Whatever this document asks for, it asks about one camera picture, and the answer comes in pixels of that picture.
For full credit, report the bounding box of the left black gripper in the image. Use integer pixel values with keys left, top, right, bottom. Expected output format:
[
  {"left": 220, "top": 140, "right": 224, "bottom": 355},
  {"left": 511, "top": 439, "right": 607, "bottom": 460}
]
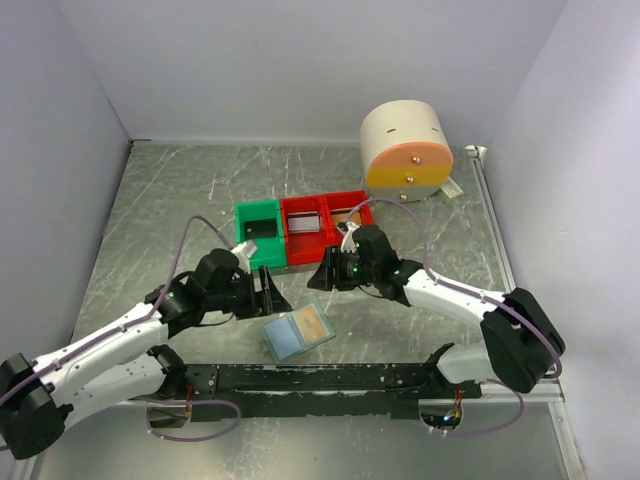
[{"left": 205, "top": 264, "right": 293, "bottom": 320}]

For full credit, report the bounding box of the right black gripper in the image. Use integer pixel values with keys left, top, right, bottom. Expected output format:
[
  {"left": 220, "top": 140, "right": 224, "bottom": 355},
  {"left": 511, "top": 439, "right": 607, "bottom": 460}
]
[{"left": 308, "top": 245, "right": 378, "bottom": 291}]

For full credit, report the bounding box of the mint green card holder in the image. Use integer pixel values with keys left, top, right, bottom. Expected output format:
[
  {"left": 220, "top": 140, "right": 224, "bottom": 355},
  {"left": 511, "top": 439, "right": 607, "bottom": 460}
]
[{"left": 263, "top": 302, "right": 335, "bottom": 363}]

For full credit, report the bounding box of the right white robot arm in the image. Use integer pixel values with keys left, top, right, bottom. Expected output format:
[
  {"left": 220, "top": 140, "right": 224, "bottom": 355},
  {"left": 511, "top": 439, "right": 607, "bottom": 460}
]
[{"left": 307, "top": 224, "right": 566, "bottom": 398}]

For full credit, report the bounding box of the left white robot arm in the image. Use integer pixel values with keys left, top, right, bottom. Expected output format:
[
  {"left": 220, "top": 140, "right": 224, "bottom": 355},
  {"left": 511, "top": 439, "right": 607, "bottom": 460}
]
[{"left": 1, "top": 249, "right": 292, "bottom": 460}]

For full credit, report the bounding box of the white magnetic stripe card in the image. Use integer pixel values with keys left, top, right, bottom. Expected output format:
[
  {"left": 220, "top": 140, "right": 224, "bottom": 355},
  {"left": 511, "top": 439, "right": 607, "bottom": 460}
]
[{"left": 287, "top": 211, "right": 322, "bottom": 234}]

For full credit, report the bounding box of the black card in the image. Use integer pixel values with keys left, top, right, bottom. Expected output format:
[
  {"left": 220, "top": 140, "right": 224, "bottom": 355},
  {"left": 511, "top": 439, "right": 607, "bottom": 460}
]
[{"left": 243, "top": 218, "right": 278, "bottom": 240}]

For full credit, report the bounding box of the middle red plastic bin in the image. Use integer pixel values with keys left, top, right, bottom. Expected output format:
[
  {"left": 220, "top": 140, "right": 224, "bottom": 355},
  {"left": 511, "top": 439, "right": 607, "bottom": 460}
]
[{"left": 279, "top": 195, "right": 335, "bottom": 266}]

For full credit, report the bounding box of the red plastic bin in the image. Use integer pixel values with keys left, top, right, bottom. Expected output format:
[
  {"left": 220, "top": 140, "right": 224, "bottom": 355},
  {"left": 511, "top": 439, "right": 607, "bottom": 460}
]
[
  {"left": 279, "top": 195, "right": 335, "bottom": 266},
  {"left": 325, "top": 190, "right": 374, "bottom": 229}
]

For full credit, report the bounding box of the green plastic bin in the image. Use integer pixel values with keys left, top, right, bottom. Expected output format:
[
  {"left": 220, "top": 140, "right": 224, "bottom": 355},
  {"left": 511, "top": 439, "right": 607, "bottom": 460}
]
[{"left": 234, "top": 200, "right": 286, "bottom": 270}]

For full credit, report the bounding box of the right red plastic bin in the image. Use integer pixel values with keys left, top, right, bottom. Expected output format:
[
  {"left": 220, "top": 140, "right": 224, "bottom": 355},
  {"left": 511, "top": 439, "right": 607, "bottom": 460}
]
[{"left": 325, "top": 190, "right": 374, "bottom": 229}]

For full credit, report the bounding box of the beige cylindrical drawer cabinet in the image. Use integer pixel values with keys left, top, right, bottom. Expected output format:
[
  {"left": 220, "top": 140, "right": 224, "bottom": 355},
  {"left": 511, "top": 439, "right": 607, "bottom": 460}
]
[{"left": 360, "top": 100, "right": 453, "bottom": 203}]

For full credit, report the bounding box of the small white tag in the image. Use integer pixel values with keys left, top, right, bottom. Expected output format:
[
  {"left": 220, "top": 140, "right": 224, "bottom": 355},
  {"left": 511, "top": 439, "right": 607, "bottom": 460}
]
[{"left": 440, "top": 178, "right": 464, "bottom": 200}]

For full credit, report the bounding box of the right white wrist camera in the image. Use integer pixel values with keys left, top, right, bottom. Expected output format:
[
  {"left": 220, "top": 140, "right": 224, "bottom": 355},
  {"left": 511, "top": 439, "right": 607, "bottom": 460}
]
[{"left": 338, "top": 221, "right": 360, "bottom": 253}]

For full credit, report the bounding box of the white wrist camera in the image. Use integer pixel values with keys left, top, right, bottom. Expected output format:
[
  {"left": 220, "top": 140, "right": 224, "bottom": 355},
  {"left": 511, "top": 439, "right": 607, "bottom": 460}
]
[
  {"left": 338, "top": 221, "right": 360, "bottom": 253},
  {"left": 231, "top": 240, "right": 258, "bottom": 262}
]

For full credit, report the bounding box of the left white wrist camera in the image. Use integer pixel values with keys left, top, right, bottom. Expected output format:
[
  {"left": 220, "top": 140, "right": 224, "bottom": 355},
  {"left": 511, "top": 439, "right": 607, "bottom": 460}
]
[{"left": 231, "top": 240, "right": 258, "bottom": 262}]

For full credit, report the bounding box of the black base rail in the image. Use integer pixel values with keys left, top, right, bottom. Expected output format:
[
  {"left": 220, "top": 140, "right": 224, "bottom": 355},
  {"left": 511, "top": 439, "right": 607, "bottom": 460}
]
[{"left": 150, "top": 362, "right": 481, "bottom": 420}]

